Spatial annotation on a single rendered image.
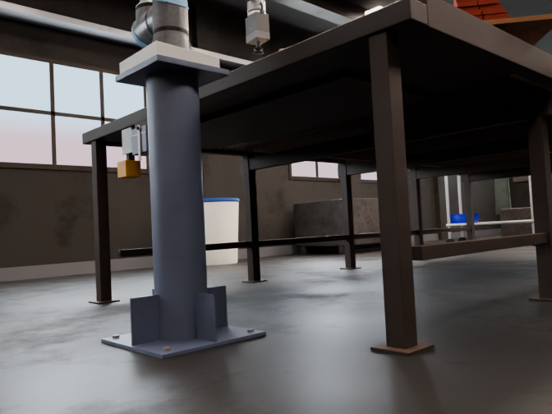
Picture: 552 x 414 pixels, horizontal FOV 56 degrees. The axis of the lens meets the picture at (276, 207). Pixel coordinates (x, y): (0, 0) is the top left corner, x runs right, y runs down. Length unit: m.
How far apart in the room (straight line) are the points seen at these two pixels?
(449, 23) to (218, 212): 4.19
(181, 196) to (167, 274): 0.25
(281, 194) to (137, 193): 2.13
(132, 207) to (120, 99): 1.14
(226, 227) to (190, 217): 3.88
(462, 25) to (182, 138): 0.90
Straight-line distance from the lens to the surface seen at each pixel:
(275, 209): 6.94
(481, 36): 1.79
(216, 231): 5.51
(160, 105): 1.71
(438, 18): 1.58
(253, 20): 2.23
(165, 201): 1.66
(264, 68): 1.80
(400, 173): 1.44
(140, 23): 1.95
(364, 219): 6.53
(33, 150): 5.37
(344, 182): 4.19
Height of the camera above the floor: 0.34
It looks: 3 degrees up
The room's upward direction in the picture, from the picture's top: 3 degrees counter-clockwise
